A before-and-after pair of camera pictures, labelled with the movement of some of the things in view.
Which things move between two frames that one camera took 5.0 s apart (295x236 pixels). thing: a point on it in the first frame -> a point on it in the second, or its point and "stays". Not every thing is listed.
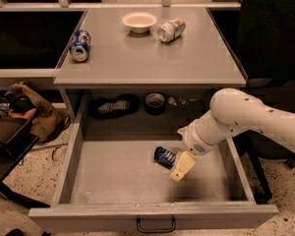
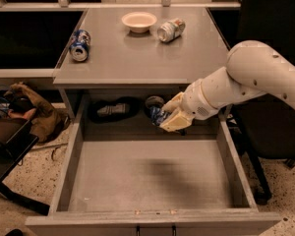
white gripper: [191, 142] -> [196, 101]
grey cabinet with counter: [146, 72] stays
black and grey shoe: [113, 107] stays
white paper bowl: [140, 22] stays
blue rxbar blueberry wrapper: [164, 156] -> [157, 115]
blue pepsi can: [80, 46] stays
